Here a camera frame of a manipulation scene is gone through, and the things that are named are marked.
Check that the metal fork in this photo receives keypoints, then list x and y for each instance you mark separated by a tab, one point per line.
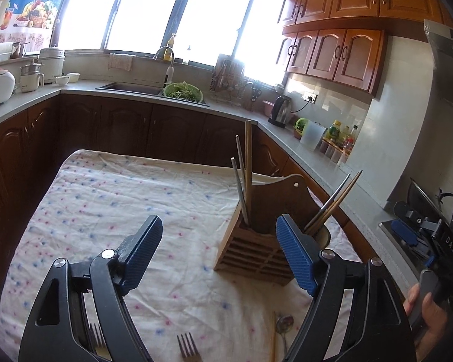
188	348
98	341

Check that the dish drying rack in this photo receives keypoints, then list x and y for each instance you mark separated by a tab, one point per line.
228	79

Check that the wooden upper cabinets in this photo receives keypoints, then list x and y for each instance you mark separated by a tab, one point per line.
344	41

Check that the black electric kettle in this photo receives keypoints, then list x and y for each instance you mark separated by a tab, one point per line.
280	111

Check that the green colander with vegetables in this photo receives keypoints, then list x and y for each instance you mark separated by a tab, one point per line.
183	91

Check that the metal chopstick silver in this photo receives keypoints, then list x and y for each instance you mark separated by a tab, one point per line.
333	201

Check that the translucent plastic pitcher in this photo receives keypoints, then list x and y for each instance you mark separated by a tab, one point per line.
312	135

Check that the wooden utensil holder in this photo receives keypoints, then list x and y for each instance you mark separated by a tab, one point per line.
250	248

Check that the metal chopstick dark handle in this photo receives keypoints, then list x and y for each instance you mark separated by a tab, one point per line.
238	166

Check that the dark lower cabinets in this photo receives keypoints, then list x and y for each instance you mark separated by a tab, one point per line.
36	140

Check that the white blender jug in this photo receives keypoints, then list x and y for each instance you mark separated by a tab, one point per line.
31	77

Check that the kitchen faucet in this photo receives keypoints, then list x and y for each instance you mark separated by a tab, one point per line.
168	57

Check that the metal spoon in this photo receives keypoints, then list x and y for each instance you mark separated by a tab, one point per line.
283	325

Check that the kitchen sink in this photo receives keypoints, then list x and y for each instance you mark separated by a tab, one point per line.
140	89

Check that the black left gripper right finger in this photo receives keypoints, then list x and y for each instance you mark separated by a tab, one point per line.
377	328

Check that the right hand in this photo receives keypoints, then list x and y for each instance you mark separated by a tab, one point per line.
434	317

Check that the yellow oil bottle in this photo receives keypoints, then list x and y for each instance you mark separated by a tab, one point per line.
332	133

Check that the fruit poster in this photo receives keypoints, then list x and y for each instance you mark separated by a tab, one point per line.
29	22

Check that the spice jar rack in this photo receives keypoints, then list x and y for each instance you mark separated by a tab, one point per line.
333	151

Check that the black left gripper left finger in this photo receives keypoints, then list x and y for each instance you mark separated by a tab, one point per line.
57	327

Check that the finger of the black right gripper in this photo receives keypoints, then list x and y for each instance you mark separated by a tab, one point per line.
404	232

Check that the white rice cooker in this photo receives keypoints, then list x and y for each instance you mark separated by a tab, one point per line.
51	63

